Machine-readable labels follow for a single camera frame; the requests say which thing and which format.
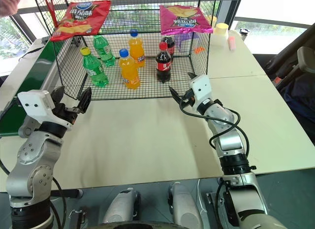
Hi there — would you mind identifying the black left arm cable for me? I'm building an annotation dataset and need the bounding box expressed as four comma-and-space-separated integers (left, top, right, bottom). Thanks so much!
0, 159, 67, 229

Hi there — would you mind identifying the silver rounded robot leg cover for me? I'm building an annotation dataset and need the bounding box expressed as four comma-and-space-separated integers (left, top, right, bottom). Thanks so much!
101, 188, 141, 225
168, 182, 204, 229

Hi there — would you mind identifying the dark chair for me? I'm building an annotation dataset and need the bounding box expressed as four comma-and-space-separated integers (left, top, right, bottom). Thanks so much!
264, 24, 315, 92

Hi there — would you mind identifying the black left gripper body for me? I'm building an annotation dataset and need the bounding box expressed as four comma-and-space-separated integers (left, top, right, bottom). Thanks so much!
50, 102, 83, 128

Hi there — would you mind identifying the thin white cable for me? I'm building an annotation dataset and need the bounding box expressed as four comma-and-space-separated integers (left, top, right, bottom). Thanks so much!
196, 179, 210, 215

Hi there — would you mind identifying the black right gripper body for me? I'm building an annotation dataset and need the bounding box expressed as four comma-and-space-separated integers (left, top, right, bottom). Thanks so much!
181, 88, 198, 108

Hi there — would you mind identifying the yellow paper cup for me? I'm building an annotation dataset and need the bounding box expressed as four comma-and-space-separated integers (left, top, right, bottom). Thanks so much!
212, 22, 230, 40

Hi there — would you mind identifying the green soda bottle yellow cap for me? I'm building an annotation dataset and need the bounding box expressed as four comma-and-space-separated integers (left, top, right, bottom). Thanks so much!
80, 47, 110, 88

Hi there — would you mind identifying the cola bottle red cap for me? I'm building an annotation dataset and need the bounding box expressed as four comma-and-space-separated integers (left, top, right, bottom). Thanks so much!
161, 36, 176, 63
155, 41, 172, 82

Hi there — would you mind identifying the white cup black lid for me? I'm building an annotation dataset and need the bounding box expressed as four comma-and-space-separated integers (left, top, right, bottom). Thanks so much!
239, 28, 250, 42

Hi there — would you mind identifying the red chips bag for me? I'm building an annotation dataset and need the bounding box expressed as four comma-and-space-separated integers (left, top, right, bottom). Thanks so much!
50, 0, 112, 42

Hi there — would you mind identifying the green conveyor belt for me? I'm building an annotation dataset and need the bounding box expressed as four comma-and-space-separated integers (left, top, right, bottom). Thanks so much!
0, 38, 72, 139

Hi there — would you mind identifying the person's bare hand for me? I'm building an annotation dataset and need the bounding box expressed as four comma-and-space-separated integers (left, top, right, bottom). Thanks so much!
0, 0, 21, 17

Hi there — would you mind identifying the magenta chips bag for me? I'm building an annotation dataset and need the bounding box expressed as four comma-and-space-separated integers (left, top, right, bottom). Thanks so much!
159, 4, 214, 35

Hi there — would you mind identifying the thin black table cable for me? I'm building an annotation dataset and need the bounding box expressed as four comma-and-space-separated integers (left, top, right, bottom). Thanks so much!
18, 47, 43, 63

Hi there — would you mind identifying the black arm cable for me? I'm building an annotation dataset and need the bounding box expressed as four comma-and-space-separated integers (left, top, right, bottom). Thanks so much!
179, 98, 250, 164
0, 159, 67, 229

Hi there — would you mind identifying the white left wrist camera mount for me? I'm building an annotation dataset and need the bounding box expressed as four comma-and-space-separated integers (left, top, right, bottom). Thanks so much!
17, 90, 56, 118

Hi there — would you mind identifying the black wire mesh cage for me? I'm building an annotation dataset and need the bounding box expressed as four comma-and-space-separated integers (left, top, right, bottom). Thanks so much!
31, 0, 218, 101

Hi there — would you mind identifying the dark blue bag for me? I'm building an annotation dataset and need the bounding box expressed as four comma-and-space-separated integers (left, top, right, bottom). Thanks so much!
280, 73, 315, 124

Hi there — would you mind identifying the purple plastic object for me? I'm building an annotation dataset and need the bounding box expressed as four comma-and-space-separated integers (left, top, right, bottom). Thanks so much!
175, 33, 195, 53

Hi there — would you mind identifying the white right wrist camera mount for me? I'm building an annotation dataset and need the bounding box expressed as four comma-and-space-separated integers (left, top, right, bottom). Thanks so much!
189, 75, 212, 108

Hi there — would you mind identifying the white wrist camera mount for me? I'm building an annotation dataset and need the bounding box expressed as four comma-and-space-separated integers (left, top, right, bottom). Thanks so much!
17, 90, 56, 118
189, 75, 212, 108

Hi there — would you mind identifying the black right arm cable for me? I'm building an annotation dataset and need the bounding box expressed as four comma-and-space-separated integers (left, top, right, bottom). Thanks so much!
179, 98, 250, 164

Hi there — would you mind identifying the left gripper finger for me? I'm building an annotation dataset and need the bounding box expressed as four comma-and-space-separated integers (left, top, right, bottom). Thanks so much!
78, 87, 93, 114
50, 86, 65, 107

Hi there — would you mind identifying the orange soda bottle blue cap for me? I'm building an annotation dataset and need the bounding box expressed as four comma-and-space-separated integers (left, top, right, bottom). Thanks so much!
128, 29, 147, 68
118, 48, 141, 91

